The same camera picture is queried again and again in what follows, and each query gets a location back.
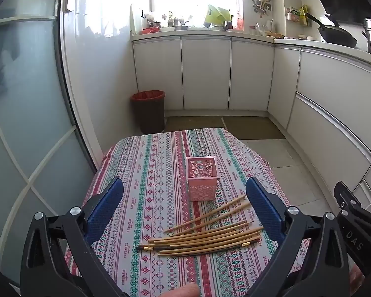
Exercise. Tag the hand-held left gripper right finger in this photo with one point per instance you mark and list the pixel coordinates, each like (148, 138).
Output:
(264, 210)

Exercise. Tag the black wok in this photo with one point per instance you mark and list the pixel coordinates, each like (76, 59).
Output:
(337, 35)

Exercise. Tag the person's left hand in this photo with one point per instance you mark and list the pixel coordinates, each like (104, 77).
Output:
(185, 290)

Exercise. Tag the red label bottle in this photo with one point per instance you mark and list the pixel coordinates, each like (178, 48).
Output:
(239, 21)

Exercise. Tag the white kitchen countertop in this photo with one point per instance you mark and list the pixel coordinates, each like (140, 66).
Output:
(204, 32)

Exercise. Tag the frosted glass sliding door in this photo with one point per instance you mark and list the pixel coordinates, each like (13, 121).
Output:
(24, 114)

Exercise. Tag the wicker basket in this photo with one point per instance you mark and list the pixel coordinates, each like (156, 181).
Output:
(274, 35)

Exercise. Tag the white kettle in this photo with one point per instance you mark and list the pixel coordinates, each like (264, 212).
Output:
(270, 26)

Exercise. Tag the dark sauce bottle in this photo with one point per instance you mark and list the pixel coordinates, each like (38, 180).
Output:
(229, 23)

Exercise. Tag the olive green floor mat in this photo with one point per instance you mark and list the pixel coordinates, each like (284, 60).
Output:
(191, 123)
(250, 126)

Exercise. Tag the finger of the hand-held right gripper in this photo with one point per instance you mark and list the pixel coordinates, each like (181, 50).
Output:
(347, 196)

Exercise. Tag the person's right hand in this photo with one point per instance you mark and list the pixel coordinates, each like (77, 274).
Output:
(357, 275)

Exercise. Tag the patterned striped tablecloth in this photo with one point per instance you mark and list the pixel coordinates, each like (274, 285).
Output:
(160, 191)

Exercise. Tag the red bowls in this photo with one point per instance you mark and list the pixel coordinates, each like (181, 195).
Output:
(150, 31)

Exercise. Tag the water pipes and valves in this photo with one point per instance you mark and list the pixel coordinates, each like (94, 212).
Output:
(261, 3)

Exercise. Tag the white cabinet door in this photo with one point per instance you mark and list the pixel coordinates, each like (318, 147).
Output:
(205, 71)
(157, 71)
(283, 83)
(250, 74)

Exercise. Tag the brown trash bin red bag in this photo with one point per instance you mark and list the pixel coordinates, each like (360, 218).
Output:
(148, 114)

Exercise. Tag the white drawer front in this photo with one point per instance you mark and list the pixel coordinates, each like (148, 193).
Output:
(340, 89)
(321, 142)

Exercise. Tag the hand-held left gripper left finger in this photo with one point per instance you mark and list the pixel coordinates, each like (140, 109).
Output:
(106, 208)

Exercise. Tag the pink perforated utensil holder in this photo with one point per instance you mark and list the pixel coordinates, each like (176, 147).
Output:
(202, 188)

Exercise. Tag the pile of bamboo chopsticks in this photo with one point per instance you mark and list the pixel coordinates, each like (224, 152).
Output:
(204, 241)

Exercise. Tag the white cutting board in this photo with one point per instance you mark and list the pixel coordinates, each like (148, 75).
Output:
(136, 20)

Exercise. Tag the wall rack with yellow packets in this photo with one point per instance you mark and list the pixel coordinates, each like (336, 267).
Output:
(298, 15)

